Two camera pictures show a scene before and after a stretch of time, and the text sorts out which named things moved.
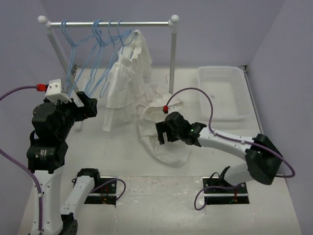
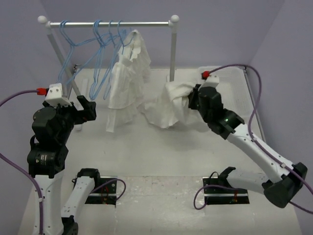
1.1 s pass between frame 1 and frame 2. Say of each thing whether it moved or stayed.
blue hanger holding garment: stayed
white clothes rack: stayed
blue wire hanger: moved
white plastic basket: stayed
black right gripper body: moved
